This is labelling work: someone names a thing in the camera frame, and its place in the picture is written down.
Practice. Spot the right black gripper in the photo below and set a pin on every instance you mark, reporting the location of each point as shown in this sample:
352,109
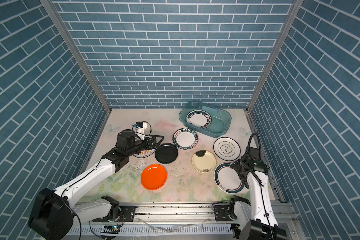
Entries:
237,164

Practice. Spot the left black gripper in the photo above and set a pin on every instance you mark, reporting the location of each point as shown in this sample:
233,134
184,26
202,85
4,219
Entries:
154,145

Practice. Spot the green red rim plate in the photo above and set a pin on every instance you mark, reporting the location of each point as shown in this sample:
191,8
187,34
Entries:
227,179
199,118

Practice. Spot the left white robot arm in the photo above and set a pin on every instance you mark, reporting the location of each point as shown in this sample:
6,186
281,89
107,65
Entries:
56,211

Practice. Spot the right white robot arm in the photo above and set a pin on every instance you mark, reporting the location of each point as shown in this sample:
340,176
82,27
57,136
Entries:
256,217

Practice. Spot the translucent teal plastic bin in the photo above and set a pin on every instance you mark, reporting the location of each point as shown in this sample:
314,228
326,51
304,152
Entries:
221,119

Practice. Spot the black round plate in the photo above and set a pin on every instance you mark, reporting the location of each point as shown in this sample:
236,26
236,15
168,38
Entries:
166,153

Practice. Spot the white plate orange sunburst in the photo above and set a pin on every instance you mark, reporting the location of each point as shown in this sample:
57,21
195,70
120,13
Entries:
144,154

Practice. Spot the white plate quatrefoil line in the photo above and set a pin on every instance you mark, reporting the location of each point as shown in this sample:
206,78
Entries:
227,149

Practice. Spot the green rim HAO SHI plate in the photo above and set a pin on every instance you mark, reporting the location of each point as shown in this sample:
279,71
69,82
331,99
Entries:
185,138

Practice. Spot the orange round plate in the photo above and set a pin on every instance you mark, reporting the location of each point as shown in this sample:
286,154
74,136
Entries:
154,177

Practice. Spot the cream plate black flower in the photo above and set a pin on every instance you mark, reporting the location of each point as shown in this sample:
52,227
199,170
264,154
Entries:
204,161

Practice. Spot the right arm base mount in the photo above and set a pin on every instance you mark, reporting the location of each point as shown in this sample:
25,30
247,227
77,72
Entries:
222,213

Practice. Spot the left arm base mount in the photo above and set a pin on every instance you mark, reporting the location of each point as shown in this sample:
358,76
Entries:
118,214

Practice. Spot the aluminium front rail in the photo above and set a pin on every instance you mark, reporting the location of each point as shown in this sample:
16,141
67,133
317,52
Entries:
161,221

